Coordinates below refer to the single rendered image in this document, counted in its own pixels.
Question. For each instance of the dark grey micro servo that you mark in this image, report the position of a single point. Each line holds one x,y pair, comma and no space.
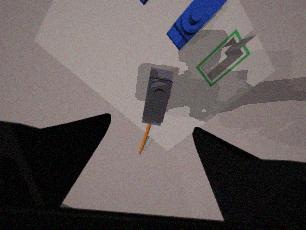
157,96

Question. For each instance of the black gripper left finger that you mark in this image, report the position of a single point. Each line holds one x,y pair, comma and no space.
52,158

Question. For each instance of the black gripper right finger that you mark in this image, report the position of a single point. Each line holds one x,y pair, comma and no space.
241,182

